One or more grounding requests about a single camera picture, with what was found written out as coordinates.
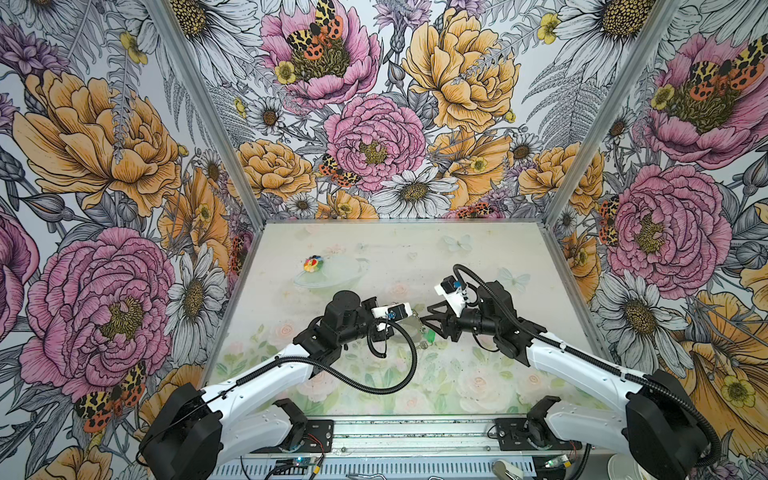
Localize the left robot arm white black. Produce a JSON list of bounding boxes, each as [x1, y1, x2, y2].
[[137, 290, 412, 479]]

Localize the white paper cup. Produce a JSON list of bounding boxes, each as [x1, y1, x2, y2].
[[607, 454, 648, 480]]

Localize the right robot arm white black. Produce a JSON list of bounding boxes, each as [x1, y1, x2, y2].
[[421, 277, 722, 479]]

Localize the aluminium front rail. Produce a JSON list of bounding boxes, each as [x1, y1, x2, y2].
[[209, 415, 631, 463]]

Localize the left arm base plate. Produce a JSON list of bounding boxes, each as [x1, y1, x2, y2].
[[254, 419, 335, 454]]

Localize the white tape roll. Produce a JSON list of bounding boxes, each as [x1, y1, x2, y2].
[[491, 460, 524, 480]]

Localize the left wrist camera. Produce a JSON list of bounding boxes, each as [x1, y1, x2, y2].
[[371, 302, 413, 322]]

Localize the colourful small toy ball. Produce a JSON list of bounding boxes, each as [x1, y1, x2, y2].
[[303, 255, 324, 273]]

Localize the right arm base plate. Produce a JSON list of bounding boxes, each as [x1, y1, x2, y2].
[[486, 416, 581, 451]]

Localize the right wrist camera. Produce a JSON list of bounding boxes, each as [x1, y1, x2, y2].
[[434, 276, 467, 317]]

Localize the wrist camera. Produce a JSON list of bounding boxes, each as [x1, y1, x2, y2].
[[434, 276, 467, 317], [371, 302, 413, 322]]

